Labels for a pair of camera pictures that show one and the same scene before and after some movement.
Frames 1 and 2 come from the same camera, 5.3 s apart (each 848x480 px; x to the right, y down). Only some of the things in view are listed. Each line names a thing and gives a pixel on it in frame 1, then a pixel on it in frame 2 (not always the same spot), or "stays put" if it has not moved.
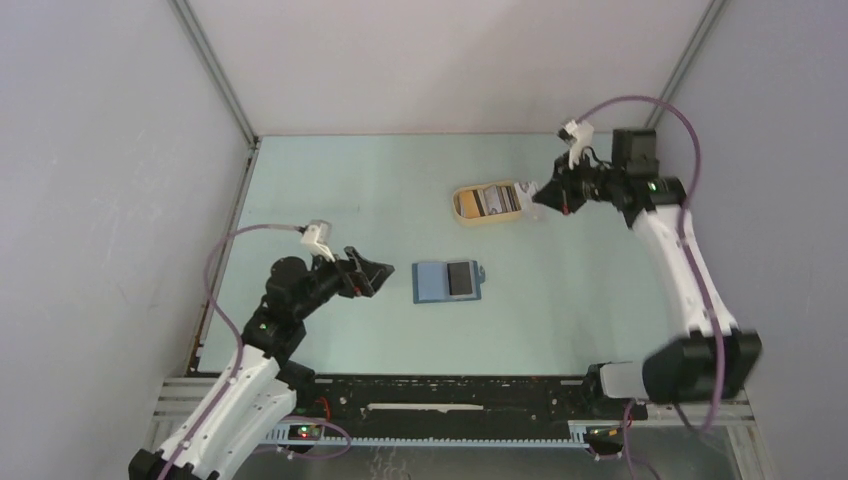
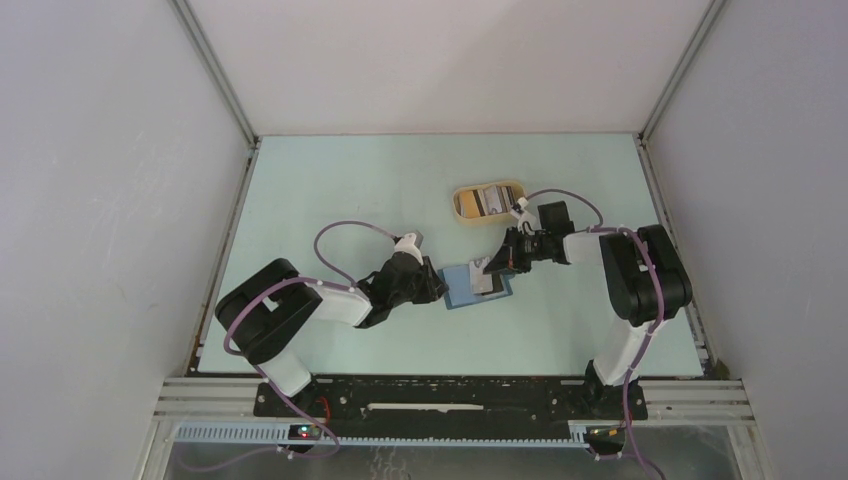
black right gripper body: [594, 183] -> [527, 248]
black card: [459, 276] -> [498, 284]
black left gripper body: [327, 280] -> [421, 290]
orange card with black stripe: [472, 204] stays put
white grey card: [526, 190] -> [480, 282]
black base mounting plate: [439, 398] stays put
